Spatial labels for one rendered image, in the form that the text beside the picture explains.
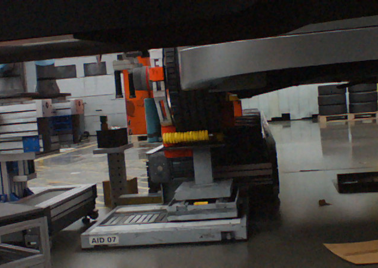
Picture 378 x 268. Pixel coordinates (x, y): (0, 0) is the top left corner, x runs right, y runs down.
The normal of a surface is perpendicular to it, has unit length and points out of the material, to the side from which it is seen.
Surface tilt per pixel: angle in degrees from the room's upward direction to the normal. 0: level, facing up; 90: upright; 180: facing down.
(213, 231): 90
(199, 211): 90
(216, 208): 90
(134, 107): 90
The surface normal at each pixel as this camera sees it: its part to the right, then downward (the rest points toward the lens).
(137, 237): -0.11, 0.06
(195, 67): -0.63, 0.19
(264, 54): -0.21, 0.25
